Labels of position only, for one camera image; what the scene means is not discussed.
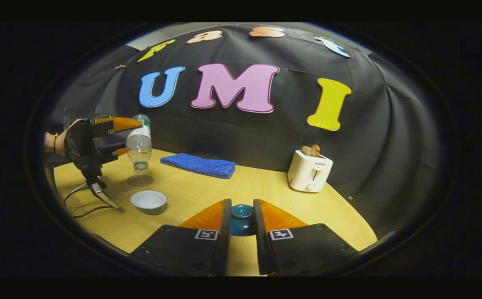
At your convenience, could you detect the grey cable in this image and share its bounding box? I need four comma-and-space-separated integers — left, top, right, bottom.
63, 183, 92, 206

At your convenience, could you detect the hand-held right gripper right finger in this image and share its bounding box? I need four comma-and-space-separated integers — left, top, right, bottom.
253, 198, 359, 277

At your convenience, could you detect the brown round coaster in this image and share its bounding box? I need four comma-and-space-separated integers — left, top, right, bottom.
126, 174, 154, 187

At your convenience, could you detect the white teacup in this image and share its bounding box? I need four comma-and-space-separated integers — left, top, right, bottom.
130, 190, 167, 215

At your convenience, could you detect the black cable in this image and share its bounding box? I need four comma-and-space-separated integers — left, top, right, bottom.
73, 205, 106, 219

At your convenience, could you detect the clear water bottle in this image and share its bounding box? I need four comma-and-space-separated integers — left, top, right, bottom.
125, 114, 153, 173

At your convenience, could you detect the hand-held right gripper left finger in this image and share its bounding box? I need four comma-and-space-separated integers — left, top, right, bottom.
130, 198, 232, 277

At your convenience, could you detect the blue teacup lid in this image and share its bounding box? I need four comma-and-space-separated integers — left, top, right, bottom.
230, 204, 258, 237

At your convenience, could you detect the white toaster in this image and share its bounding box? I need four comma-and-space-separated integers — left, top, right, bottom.
287, 149, 333, 193

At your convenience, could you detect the blue folded towel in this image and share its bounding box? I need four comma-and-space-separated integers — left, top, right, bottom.
160, 153, 237, 179

